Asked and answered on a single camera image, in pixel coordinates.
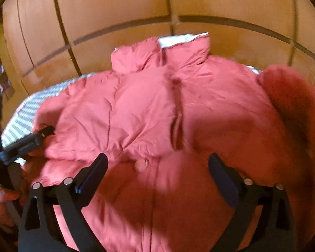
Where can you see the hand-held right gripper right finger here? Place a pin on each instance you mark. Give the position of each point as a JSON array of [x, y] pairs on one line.
[[223, 179]]

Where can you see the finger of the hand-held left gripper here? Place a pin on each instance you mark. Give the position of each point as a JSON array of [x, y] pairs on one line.
[[23, 144]]

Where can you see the green checked bed sheet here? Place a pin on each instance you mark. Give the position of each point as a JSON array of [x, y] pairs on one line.
[[23, 115]]

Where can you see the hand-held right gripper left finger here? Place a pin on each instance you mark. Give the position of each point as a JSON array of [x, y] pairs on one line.
[[94, 174]]

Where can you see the red puffer jacket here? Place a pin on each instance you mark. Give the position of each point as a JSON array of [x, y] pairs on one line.
[[147, 105]]

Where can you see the person's left hand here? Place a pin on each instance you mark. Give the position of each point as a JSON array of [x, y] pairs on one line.
[[2, 202]]

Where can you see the white cloth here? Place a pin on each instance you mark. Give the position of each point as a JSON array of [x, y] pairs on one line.
[[178, 40]]

